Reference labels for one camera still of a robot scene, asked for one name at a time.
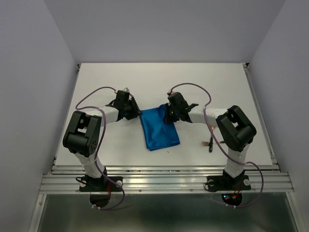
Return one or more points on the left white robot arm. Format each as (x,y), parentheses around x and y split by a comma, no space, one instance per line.
(83,136)

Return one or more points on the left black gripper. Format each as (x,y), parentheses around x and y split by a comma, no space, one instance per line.
(136,111)

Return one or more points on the gold spoon green handle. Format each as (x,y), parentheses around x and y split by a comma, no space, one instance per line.
(211,141)

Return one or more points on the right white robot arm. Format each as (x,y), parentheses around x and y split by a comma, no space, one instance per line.
(236,130)

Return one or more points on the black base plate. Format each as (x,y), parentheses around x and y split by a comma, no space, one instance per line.
(89,184)
(225,184)

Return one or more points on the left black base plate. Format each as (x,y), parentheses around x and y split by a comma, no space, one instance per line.
(89,184)

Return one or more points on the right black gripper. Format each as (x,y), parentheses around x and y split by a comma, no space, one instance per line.
(166,117)

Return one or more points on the blue cloth napkin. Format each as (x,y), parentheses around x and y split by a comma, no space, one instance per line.
(157,133)

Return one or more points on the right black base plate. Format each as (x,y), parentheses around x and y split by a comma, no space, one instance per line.
(225,184)

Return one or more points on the gold fork green handle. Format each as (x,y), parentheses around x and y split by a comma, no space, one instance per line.
(205,143)

